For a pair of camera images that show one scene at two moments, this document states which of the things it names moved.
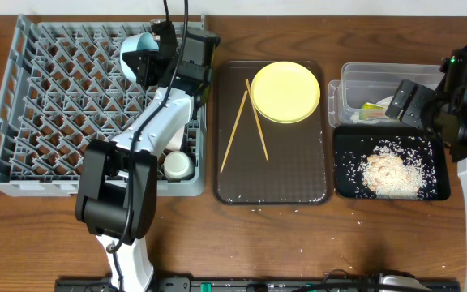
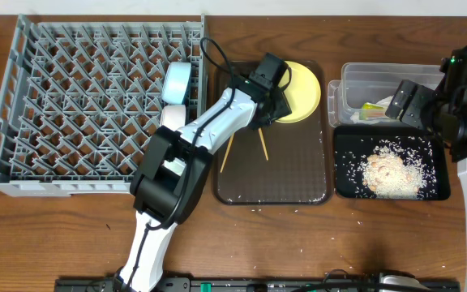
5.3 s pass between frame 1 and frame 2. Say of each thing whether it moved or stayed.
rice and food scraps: stayed
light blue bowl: moved
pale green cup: stayed
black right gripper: stayed
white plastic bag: stayed
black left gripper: moved
